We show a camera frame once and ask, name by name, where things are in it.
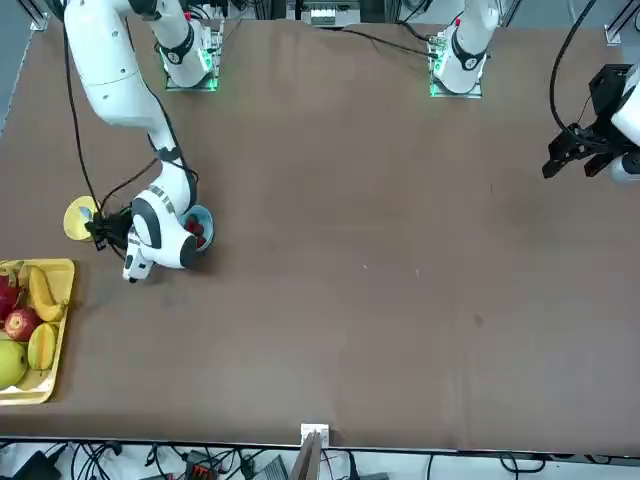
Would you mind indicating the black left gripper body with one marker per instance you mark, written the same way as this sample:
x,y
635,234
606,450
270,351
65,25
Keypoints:
x,y
602,95

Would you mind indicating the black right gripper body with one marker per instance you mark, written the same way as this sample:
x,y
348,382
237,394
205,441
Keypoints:
x,y
119,227

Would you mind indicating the light blue plastic spoon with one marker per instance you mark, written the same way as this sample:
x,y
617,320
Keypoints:
x,y
84,213

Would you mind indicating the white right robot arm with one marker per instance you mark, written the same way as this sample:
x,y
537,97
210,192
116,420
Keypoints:
x,y
110,60

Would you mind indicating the yellow bowl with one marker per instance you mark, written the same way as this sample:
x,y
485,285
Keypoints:
x,y
72,230

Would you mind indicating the red strawberry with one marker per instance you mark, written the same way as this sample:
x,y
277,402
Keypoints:
x,y
191,227
200,230
202,242

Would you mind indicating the light blue bowl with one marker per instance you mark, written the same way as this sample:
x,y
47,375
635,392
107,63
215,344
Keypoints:
x,y
209,220

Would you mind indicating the yellow plastic tray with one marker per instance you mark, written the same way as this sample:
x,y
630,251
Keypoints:
x,y
60,280

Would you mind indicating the yellow banana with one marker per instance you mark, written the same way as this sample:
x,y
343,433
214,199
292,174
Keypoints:
x,y
42,300

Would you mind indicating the pink dragon fruit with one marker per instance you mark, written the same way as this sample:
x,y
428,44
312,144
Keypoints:
x,y
7,297

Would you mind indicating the red apple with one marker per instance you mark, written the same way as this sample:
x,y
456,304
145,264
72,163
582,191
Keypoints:
x,y
21,325

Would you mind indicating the yellow-green star fruit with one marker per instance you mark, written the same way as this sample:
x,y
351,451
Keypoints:
x,y
42,347

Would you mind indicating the large green apple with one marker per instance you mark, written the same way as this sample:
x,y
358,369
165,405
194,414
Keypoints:
x,y
11,365

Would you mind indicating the black power adapter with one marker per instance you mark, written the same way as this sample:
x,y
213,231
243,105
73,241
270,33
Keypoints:
x,y
37,467

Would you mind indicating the orange black power strip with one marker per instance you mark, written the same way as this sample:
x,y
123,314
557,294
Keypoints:
x,y
199,471

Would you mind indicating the white power strip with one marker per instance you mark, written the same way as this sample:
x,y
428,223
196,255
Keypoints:
x,y
322,17

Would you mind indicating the grey foot pedal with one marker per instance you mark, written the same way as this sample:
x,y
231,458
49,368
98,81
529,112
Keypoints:
x,y
274,470

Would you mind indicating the wooden board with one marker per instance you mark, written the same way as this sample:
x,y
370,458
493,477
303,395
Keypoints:
x,y
307,460

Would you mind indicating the aluminium corner post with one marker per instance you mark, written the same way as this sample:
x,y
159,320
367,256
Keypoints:
x,y
40,22
614,35

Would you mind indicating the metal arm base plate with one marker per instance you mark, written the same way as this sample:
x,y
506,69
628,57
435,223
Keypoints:
x,y
192,88
457,95

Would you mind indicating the white table edge bracket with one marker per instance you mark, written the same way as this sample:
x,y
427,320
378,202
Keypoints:
x,y
325,431

